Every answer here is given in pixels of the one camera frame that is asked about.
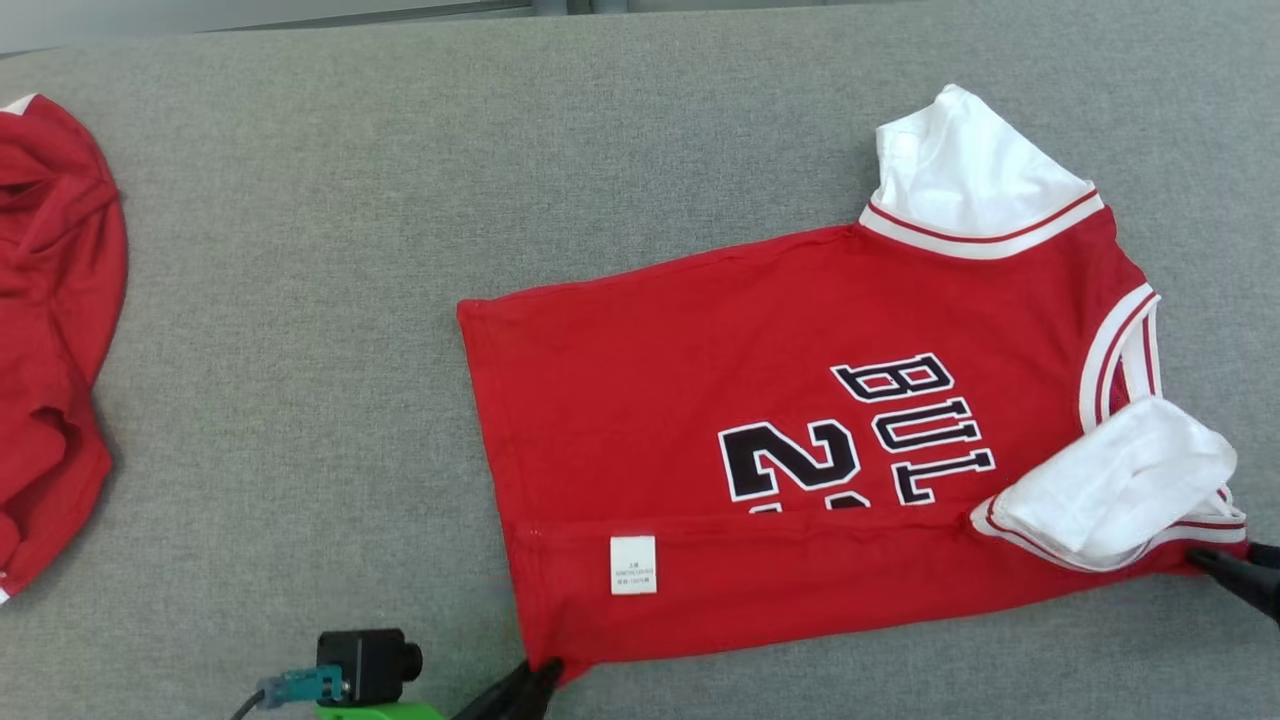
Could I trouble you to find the red shorts with white stripes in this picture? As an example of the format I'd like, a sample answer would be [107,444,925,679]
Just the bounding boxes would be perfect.
[0,93,129,606]

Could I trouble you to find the black cable with teal plug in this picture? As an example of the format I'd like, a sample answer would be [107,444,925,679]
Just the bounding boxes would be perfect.
[230,665,349,720]

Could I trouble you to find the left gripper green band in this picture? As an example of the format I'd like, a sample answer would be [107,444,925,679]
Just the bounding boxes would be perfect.
[315,658,566,720]

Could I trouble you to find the red jersey with white sleeves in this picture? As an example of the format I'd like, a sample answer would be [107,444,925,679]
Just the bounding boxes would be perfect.
[457,84,1251,686]

